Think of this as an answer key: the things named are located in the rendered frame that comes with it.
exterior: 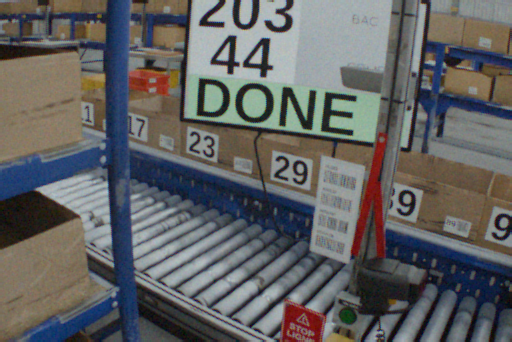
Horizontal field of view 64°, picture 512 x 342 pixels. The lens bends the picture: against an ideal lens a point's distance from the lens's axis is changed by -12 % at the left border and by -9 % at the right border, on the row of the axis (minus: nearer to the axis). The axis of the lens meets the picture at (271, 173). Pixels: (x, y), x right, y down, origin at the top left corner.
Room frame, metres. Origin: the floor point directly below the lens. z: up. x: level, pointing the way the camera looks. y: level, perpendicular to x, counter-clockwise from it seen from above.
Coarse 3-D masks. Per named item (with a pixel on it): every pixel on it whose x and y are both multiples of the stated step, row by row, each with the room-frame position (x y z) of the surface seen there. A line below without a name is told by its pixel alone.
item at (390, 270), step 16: (368, 272) 0.67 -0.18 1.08; (384, 272) 0.66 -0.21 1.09; (400, 272) 0.65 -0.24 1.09; (416, 272) 0.66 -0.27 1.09; (368, 288) 0.66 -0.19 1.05; (384, 288) 0.65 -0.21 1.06; (400, 288) 0.63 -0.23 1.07; (416, 288) 0.62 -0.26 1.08; (368, 304) 0.67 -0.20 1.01; (384, 304) 0.66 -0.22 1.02
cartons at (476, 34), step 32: (32, 0) 10.50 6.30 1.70; (64, 0) 9.69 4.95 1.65; (96, 0) 9.06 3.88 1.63; (160, 0) 8.07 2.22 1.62; (32, 32) 10.69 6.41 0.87; (64, 32) 9.24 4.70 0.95; (96, 32) 8.66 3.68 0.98; (160, 32) 7.74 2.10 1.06; (448, 32) 5.58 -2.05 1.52; (480, 32) 5.38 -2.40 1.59; (480, 96) 5.08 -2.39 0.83
